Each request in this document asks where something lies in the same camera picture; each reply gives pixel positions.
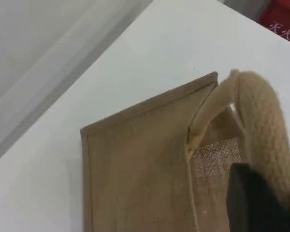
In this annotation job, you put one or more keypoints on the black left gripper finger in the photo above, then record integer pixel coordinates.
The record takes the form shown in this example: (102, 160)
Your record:
(251, 205)

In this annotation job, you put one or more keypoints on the brown jute tote bag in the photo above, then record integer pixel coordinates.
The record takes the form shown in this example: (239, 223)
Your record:
(135, 169)

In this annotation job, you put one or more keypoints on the red box with white characters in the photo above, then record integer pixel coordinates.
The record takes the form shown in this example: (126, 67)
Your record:
(285, 19)

